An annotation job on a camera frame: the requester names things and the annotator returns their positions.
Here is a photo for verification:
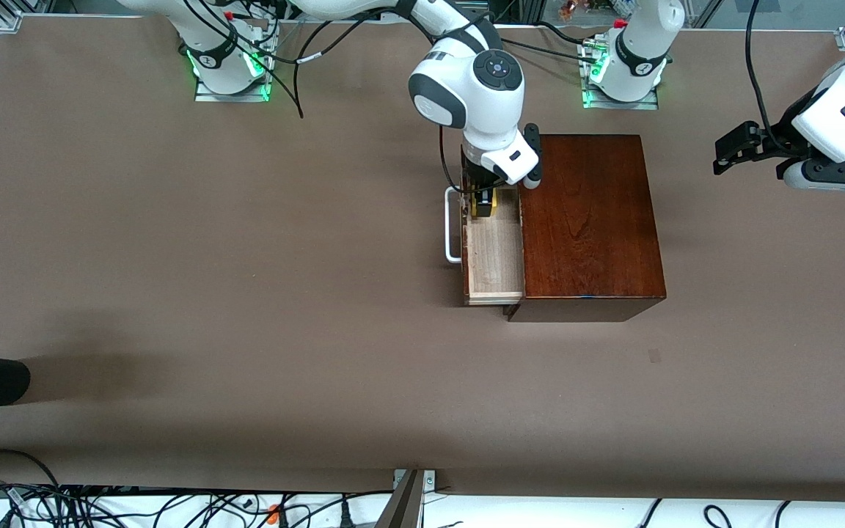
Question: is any wooden drawer with white handle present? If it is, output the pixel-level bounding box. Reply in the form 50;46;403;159
445;150;527;307

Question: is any dark red wooden cabinet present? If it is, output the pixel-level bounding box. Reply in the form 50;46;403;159
503;134;667;323

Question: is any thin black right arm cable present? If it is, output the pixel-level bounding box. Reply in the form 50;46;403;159
437;123;469;195

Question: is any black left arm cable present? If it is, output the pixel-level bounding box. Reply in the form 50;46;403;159
744;0;793;155

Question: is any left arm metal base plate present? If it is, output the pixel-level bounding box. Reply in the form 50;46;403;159
579;40;660;111

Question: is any long black base cable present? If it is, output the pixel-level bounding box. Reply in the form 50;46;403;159
502;37;588;63

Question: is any short black base cable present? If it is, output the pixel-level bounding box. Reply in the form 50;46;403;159
536;21;593;46

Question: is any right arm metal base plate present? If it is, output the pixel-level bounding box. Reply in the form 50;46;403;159
194;29;278;103

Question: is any grey metal post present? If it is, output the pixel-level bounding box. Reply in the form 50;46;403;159
375;469;438;528

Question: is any black looping floor cable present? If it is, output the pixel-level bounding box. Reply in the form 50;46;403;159
0;449;64;491

